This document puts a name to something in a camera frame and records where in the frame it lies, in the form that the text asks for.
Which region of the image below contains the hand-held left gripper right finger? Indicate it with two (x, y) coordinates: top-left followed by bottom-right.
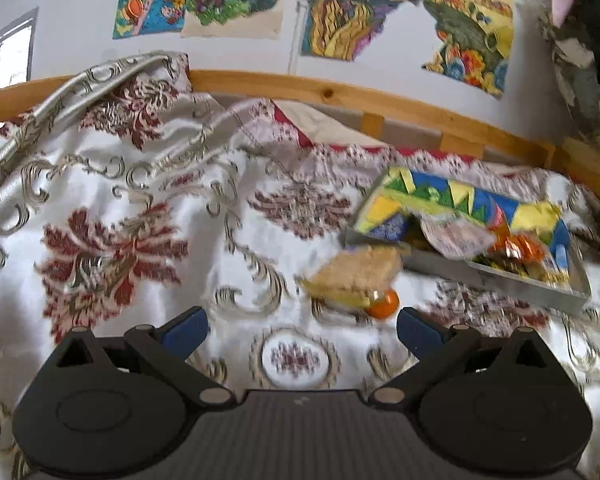
(372, 306), (560, 407)

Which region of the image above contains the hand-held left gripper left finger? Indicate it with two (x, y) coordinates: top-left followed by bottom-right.
(45, 306), (231, 406)

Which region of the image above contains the orange cracker snack packet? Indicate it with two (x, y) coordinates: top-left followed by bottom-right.
(300, 245), (406, 320)

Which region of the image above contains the metal tray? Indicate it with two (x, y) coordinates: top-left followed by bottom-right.
(345, 165), (593, 317)

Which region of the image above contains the gold foil snack packet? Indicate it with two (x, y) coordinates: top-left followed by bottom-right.
(487, 232), (546, 266)

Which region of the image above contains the colourful painted cloth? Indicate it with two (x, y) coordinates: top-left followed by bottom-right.
(352, 166), (573, 286)

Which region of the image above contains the floral satin blanket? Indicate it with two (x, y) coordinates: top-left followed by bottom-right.
(0, 50), (600, 480)

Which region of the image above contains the lace-trimmed red cloth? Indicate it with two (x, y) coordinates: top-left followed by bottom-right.
(230, 99), (556, 186)

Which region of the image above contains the cream pillow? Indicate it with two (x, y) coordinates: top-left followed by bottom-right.
(275, 100), (381, 148)

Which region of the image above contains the patterned grey cloth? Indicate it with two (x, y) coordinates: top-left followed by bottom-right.
(537, 5), (600, 171)

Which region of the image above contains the window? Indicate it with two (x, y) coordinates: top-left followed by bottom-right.
(0, 7), (40, 96)

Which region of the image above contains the pink cloth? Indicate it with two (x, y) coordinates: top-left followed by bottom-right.
(552, 0), (578, 28)

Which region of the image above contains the yellow landscape wall poster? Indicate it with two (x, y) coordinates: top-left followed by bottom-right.
(422, 0), (516, 98)

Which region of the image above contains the swirl seaweed wall poster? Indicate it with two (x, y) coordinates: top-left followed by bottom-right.
(301, 0), (427, 63)

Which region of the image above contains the white wall pipe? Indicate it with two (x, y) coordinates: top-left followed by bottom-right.
(287, 0), (321, 73)

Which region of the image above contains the blond child wall poster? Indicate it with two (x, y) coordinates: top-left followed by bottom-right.
(181, 0), (293, 41)

